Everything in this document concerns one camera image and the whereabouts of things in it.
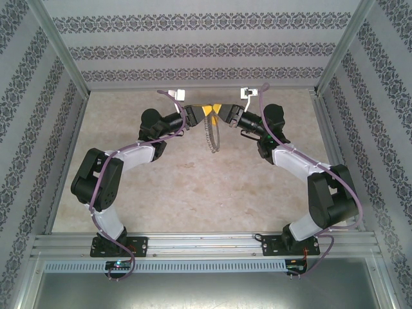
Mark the grey slotted cable duct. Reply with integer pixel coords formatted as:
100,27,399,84
43,259,287,274

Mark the aluminium table side rail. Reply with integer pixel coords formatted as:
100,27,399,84
308,89,366,232
44,91,91,234

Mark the circuit board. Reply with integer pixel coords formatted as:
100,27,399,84
105,260,135,271
287,259,308,274

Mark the right circuit board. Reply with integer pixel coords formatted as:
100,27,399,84
287,259,308,274

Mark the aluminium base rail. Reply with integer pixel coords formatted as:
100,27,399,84
32,231,377,258

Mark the left circuit board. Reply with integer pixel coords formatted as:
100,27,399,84
105,260,135,271

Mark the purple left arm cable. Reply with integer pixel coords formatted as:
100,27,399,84
89,89,188,280

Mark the grey metal sheet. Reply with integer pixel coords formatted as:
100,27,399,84
30,257,398,309

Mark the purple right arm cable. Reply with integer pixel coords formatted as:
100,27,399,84
259,82,364,279

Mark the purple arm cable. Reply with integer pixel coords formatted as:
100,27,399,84
89,89,188,280
259,82,364,279

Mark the aluminium frame post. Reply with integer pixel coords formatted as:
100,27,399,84
27,0,91,97
316,0,377,97

